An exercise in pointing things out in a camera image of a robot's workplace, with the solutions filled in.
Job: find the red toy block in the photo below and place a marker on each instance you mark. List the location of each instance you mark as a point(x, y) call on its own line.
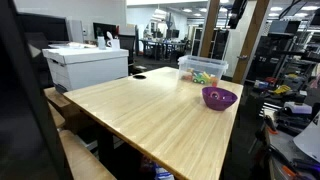
point(214, 82)

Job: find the purple plastic bowl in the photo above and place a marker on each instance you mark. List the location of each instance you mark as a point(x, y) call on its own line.
point(227, 98)

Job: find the white cardboard file box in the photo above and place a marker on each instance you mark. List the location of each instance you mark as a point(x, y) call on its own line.
point(73, 69)

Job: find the green toy truck base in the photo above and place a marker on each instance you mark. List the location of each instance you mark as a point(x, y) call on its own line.
point(200, 78)

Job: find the clear plastic storage container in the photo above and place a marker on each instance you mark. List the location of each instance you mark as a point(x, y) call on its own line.
point(190, 65)

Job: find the black desk grommet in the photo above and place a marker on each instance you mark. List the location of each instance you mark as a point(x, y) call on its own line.
point(139, 77)

